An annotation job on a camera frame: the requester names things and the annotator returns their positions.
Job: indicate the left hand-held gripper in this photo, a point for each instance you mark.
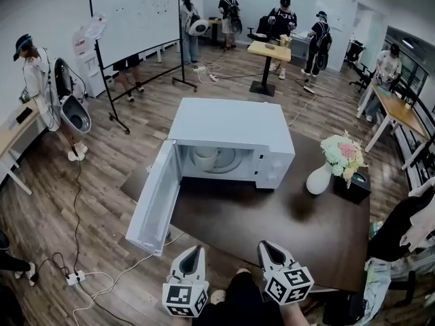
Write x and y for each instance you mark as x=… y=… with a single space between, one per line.
x=178 y=295

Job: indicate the dark brown table white legs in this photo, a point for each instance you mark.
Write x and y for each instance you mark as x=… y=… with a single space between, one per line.
x=272 y=222

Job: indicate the white water dispenser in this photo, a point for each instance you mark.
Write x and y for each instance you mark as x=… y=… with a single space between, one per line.
x=86 y=70

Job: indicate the white microwave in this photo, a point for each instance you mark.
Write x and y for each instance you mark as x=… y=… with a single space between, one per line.
x=227 y=121

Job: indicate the small flower arrangement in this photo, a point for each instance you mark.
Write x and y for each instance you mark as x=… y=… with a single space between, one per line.
x=285 y=40

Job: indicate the clear plastic bag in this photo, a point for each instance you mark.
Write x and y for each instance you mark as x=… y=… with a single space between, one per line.
x=96 y=26

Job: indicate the whiteboard on black stand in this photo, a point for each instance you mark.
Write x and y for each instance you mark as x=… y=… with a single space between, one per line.
x=136 y=22

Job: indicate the person's black clothing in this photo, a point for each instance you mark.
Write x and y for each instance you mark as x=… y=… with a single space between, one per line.
x=244 y=301

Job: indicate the light wood desk white legs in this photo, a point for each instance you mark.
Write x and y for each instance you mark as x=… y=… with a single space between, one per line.
x=401 y=110
x=13 y=138

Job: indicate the black tissue box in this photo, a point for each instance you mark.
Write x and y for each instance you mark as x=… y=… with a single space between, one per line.
x=357 y=189

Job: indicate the light blue garment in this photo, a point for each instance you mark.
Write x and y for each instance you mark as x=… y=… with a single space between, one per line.
x=379 y=284

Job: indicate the light wood standing table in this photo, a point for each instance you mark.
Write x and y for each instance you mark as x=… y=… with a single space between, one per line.
x=268 y=49

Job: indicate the black swivel chair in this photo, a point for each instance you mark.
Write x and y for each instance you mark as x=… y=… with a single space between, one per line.
x=357 y=56

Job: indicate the white cup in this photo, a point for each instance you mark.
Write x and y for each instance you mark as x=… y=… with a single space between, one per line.
x=205 y=160

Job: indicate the black phone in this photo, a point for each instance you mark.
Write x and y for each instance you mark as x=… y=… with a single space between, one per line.
x=23 y=116

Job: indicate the pale pink cloth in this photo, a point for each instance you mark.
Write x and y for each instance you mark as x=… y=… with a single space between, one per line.
x=423 y=216

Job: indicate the white power strip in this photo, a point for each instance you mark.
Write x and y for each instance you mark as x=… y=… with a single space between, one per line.
x=75 y=277
x=213 y=77
x=199 y=68
x=308 y=89

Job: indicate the white pod backpack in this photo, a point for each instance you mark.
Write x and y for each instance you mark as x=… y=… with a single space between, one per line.
x=76 y=117

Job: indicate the person's beige shoe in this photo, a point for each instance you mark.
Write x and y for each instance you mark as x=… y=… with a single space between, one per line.
x=218 y=296

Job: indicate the white vase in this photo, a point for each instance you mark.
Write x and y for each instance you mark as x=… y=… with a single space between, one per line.
x=319 y=182

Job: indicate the pastel flower bouquet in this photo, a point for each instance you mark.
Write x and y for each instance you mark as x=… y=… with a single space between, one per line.
x=343 y=155

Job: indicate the small waste bin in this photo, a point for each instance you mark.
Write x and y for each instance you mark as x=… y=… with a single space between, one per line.
x=108 y=83

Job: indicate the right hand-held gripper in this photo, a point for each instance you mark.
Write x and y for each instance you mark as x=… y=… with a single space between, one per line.
x=289 y=284

